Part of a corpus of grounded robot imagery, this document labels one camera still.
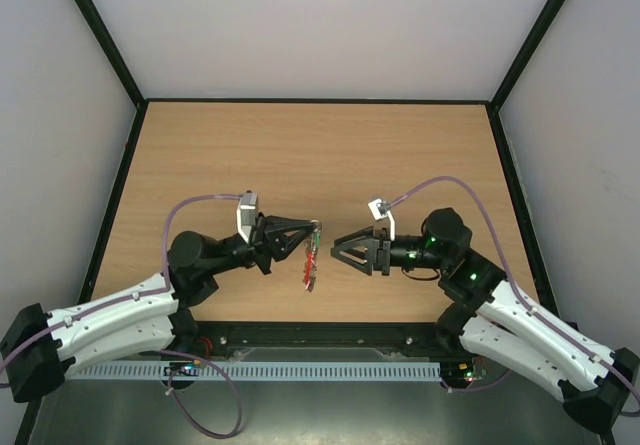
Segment white slotted cable duct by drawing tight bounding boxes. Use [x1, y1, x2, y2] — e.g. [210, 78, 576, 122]
[71, 360, 441, 382]

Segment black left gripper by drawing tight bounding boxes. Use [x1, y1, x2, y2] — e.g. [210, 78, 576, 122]
[206, 212, 313, 278]

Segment black enclosure frame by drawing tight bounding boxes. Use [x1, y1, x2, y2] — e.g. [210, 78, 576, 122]
[12, 0, 617, 445]

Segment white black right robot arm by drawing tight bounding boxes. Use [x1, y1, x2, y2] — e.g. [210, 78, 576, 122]
[331, 208, 639, 435]

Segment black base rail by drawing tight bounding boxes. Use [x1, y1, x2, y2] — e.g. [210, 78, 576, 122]
[169, 321, 477, 361]

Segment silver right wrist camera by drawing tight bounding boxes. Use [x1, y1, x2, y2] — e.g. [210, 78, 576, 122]
[367, 197, 391, 221]

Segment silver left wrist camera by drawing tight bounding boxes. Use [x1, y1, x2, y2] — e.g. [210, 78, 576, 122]
[236, 191, 259, 229]

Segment metal keyring with red handle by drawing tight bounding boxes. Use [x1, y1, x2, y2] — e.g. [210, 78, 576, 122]
[302, 221, 322, 292]

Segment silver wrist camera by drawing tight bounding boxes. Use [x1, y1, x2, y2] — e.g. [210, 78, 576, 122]
[236, 191, 259, 229]
[367, 197, 391, 221]

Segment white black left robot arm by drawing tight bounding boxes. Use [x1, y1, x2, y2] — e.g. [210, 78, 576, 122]
[1, 215, 320, 403]

